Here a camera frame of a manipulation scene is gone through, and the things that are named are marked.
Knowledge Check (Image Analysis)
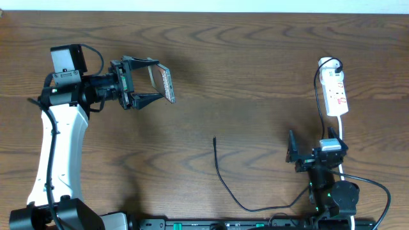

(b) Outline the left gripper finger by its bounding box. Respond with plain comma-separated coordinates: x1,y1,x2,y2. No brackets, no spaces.
121,56,159,71
131,93,164,110

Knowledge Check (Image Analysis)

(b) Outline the black charger cable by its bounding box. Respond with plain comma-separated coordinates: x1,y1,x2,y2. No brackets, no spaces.
212,56,344,213

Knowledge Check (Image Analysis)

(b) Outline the Galaxy smartphone with bronze screen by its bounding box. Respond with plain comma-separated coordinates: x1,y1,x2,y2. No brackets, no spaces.
148,64,176,104

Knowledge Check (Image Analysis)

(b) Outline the left camera cable black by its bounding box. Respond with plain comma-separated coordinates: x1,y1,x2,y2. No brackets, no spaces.
27,43,105,230

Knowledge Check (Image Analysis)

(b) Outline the white power strip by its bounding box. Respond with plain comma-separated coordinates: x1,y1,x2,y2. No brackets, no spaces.
318,57,348,117

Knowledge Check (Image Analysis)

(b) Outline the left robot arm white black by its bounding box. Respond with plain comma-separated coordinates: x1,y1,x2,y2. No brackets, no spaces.
9,54,175,229

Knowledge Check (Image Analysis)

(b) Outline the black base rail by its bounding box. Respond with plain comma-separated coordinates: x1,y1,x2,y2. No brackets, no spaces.
127,217,378,230

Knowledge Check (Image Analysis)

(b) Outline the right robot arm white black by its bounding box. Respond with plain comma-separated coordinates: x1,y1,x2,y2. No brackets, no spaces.
286,127,360,229

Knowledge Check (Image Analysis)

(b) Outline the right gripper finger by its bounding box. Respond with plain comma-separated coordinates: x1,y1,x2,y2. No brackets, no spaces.
286,130,299,163
327,126,348,151

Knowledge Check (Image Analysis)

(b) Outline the white power strip cord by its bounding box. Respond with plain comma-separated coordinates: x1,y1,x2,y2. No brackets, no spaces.
336,115,356,230

